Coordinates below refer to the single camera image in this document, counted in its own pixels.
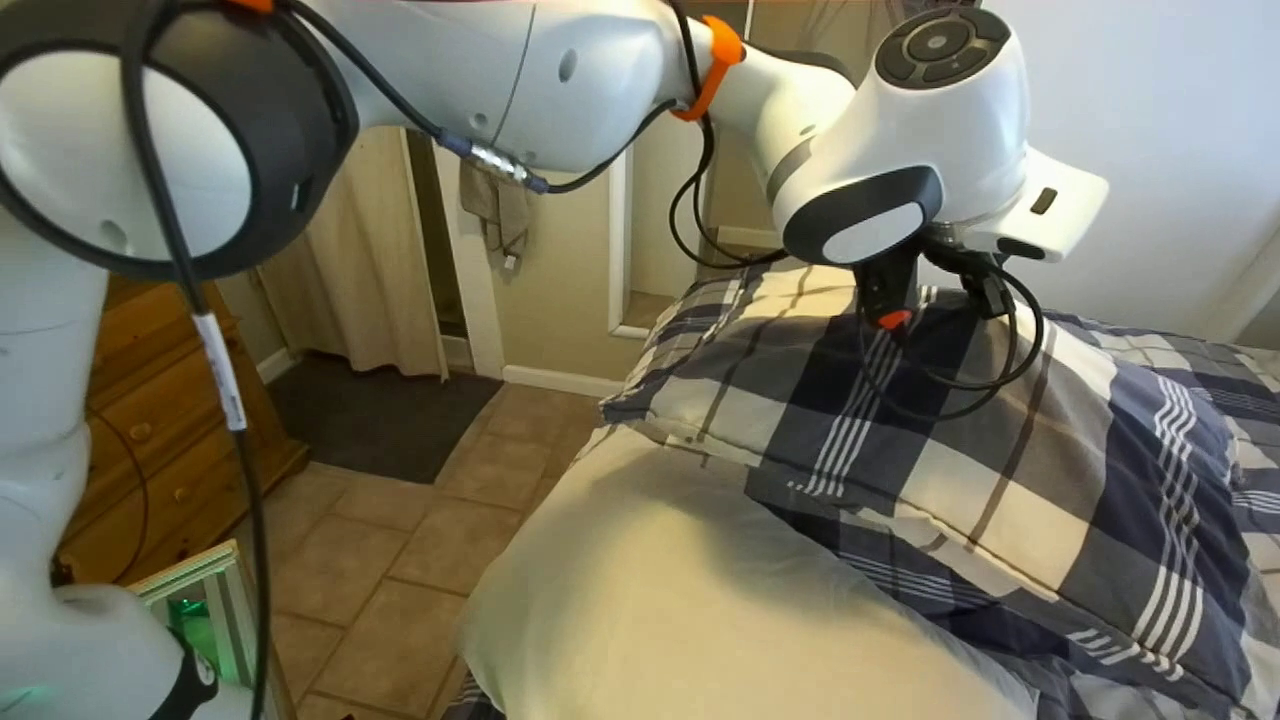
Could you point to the black gripper orange accents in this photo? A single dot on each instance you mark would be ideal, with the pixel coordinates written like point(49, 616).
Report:
point(888, 287)

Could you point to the large checked pillow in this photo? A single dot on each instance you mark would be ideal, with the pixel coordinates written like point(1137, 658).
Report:
point(933, 464)

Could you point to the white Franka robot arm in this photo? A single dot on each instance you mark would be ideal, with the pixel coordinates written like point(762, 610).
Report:
point(532, 67)

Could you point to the aluminium robot base platform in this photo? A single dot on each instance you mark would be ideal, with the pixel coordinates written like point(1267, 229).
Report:
point(222, 584)

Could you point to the checked duvet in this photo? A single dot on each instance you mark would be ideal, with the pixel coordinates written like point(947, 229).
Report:
point(682, 363)

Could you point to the white pillow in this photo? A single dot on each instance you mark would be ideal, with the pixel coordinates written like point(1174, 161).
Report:
point(695, 601)

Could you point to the white closet door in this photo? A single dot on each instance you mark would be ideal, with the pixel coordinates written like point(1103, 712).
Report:
point(1174, 122)

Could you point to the beige curtain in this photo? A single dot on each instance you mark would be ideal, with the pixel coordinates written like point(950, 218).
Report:
point(374, 265)

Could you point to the dark floor rug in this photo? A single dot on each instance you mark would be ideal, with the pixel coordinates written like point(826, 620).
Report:
point(374, 422)

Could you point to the wooden dresser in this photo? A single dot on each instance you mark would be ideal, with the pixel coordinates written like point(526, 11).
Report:
point(147, 442)

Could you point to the white door frame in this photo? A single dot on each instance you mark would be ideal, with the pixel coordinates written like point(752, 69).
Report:
point(464, 321)

